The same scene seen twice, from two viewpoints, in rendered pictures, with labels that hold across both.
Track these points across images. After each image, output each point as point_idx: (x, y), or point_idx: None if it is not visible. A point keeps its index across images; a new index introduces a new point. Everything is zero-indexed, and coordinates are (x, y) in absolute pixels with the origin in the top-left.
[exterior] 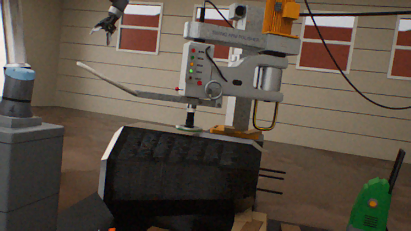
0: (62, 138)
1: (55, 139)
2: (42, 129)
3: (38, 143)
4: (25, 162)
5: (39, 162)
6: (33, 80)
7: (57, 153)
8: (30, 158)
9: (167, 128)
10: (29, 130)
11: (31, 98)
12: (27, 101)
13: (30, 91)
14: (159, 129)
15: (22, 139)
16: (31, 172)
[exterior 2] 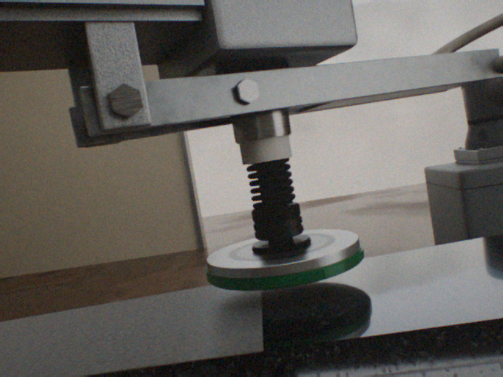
0: (460, 194)
1: (453, 192)
2: (440, 170)
3: (441, 192)
4: (437, 214)
5: (446, 223)
6: (467, 86)
7: (459, 219)
8: (439, 210)
9: (499, 288)
10: (433, 168)
11: (473, 116)
12: (469, 123)
13: (468, 106)
14: (459, 258)
15: (429, 178)
16: (443, 233)
